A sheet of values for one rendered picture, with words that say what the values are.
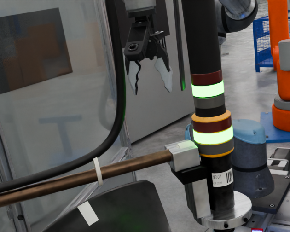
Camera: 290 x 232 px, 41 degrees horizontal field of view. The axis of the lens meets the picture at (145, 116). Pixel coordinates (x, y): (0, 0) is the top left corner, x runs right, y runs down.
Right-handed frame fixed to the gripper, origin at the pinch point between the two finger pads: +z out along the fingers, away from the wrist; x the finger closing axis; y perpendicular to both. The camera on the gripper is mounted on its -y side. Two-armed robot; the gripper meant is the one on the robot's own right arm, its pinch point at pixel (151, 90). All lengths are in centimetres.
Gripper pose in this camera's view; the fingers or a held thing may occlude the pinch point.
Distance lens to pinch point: 100.1
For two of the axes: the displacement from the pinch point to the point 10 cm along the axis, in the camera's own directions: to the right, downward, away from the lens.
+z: 1.6, 9.4, 3.0
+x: -9.3, 0.5, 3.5
